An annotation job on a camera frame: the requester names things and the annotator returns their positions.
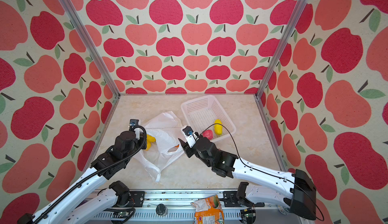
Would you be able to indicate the aluminium front rail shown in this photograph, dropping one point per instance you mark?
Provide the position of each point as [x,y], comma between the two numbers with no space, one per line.
[180,210]

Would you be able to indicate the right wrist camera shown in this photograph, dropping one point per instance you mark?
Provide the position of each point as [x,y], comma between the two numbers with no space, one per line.
[188,134]

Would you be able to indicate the yellow toy lemon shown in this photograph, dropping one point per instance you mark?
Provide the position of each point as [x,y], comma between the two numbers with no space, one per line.
[218,128]

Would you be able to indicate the aluminium frame post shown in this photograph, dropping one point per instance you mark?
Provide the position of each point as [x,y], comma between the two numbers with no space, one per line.
[89,44]
[289,29]

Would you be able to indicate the white plastic bag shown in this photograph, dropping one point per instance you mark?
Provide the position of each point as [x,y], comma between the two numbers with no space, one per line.
[166,128]

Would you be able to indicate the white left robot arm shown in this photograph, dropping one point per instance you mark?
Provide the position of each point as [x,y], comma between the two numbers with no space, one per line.
[69,208]

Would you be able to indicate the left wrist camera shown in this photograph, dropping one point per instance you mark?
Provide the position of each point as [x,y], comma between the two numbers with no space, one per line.
[133,124]

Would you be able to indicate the aluminium frame post left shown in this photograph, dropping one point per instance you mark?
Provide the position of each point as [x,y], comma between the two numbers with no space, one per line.
[89,44]

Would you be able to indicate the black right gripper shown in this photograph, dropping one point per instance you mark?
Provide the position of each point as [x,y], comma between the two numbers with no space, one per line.
[186,148]

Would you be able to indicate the orange snack bag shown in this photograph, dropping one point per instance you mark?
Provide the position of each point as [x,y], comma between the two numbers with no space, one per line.
[208,211]

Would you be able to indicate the red toy apple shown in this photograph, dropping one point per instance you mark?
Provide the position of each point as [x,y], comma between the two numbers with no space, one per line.
[208,134]

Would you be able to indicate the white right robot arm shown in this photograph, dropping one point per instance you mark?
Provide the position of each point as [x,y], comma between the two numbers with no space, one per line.
[297,190]

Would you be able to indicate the aluminium frame post right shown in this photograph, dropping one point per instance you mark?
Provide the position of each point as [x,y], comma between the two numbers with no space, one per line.
[289,29]

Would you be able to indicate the black round knob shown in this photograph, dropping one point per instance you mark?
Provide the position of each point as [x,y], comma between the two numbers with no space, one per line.
[161,210]

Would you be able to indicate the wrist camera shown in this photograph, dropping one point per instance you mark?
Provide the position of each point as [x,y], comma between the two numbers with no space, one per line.
[133,124]
[188,134]

